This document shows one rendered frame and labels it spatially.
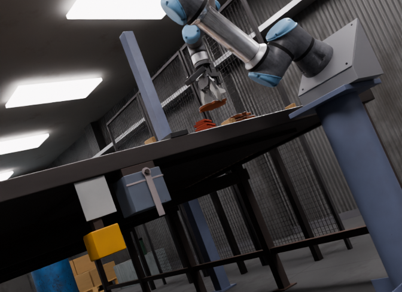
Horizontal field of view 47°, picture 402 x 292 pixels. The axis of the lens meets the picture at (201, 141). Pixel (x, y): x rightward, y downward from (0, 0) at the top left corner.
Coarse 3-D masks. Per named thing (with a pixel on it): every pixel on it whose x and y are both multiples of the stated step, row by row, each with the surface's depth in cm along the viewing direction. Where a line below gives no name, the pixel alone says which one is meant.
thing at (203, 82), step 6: (204, 60) 204; (198, 66) 205; (204, 66) 205; (210, 66) 207; (204, 72) 204; (210, 72) 206; (216, 72) 205; (204, 78) 203; (216, 78) 206; (204, 84) 203
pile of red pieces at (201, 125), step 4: (200, 120) 295; (204, 120) 295; (208, 120) 301; (196, 124) 296; (200, 124) 295; (204, 124) 294; (208, 124) 297; (212, 124) 303; (200, 128) 295; (204, 128) 294; (208, 128) 293
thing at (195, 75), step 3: (201, 66) 203; (198, 69) 202; (201, 69) 202; (204, 69) 203; (195, 72) 200; (198, 72) 201; (201, 72) 202; (192, 75) 198; (195, 75) 199; (198, 75) 200; (189, 78) 197; (192, 78) 198; (195, 78) 199; (186, 81) 199; (189, 81) 198; (192, 81) 197; (186, 84) 200; (189, 84) 199
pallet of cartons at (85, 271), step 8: (88, 256) 902; (72, 264) 874; (80, 264) 885; (88, 264) 895; (104, 264) 873; (112, 264) 886; (80, 272) 880; (88, 272) 845; (96, 272) 856; (112, 272) 879; (80, 280) 830; (88, 280) 840; (96, 280) 850; (112, 280) 888; (80, 288) 824; (88, 288) 834; (96, 288) 843
